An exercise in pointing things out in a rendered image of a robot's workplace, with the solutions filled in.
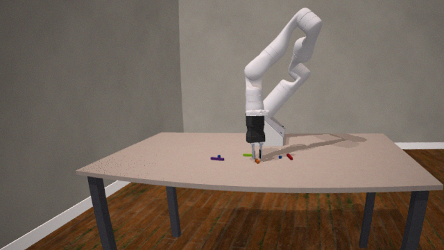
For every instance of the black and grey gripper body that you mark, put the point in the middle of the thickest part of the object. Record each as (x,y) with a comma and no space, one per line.
(255,121)

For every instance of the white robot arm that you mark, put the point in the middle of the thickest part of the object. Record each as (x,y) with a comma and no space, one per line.
(311,25)

